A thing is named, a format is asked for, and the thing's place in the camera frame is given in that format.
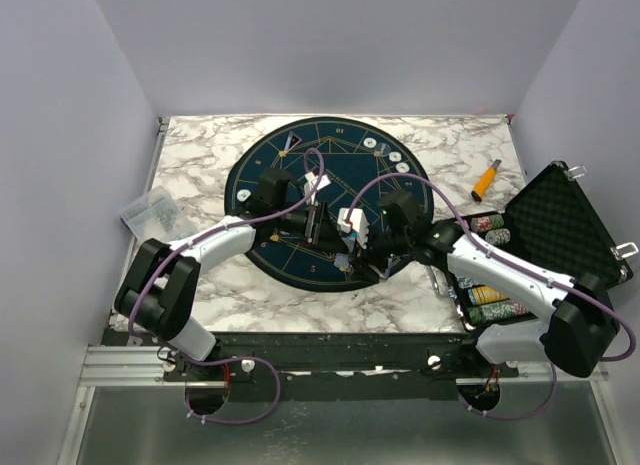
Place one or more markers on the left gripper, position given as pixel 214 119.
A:
pixel 319 230

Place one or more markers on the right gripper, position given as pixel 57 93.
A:
pixel 360 263

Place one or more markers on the deck of playing cards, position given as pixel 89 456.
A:
pixel 344 260

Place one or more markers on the blue playing card box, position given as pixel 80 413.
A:
pixel 384 268

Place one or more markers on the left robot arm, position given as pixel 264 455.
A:
pixel 159 288

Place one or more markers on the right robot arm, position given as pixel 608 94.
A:
pixel 573 321

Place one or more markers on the round blue poker mat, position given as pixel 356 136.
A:
pixel 350 166

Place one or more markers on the clear big blind button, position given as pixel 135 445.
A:
pixel 382 149

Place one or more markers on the dark green chip stack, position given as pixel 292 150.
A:
pixel 482 224

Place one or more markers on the yellow chip stack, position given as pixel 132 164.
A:
pixel 482 295

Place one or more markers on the white grey chip stack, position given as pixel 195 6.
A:
pixel 498 237

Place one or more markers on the yellow utility knife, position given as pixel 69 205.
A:
pixel 485 181

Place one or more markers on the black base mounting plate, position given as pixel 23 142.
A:
pixel 322 367

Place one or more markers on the clear plastic screw box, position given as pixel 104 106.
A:
pixel 155 215

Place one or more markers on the black poker chip case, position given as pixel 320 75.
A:
pixel 554 226

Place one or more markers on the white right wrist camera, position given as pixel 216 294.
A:
pixel 354 223

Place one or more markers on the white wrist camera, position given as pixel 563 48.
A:
pixel 313 184
pixel 354 223

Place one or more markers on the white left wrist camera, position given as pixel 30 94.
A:
pixel 313 184

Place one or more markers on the aluminium frame rail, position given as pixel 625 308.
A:
pixel 141 367

